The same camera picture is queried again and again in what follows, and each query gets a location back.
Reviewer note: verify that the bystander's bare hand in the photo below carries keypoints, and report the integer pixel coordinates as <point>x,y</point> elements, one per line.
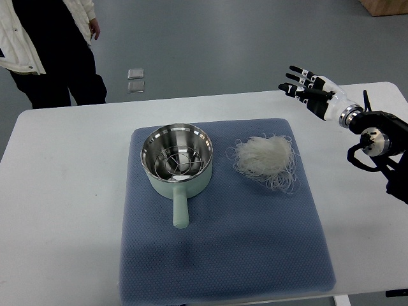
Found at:
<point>94,29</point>

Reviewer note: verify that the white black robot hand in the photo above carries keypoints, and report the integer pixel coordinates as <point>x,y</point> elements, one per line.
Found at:
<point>325,99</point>

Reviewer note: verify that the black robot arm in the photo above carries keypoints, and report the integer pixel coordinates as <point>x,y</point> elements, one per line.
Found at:
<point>382,146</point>

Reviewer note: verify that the white vermicelli bundle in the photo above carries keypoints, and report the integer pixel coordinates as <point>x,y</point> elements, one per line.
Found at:
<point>269,161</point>

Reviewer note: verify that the mint green steel pot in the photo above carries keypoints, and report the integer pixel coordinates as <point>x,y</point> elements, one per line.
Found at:
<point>178,188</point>

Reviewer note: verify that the person in white jacket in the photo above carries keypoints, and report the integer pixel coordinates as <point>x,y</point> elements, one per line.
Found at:
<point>46,47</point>

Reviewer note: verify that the upper metal floor plate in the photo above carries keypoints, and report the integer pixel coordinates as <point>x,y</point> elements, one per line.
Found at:
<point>135,73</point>

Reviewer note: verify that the metal floor plate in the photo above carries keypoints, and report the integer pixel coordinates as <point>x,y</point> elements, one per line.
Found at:
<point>136,86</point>
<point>135,73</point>

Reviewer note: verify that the lower metal floor plate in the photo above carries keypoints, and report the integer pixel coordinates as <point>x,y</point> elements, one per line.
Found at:
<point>136,86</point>

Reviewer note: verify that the wooden box corner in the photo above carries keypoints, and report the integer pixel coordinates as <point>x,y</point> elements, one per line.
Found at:
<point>379,8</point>

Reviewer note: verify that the blue grey mat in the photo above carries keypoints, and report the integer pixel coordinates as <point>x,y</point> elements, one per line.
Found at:
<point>243,240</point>

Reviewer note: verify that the white table leg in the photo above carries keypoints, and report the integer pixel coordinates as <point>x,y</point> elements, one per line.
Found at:
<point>342,300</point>

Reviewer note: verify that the wire steaming rack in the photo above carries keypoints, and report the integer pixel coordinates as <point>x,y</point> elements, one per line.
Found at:
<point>176,161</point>

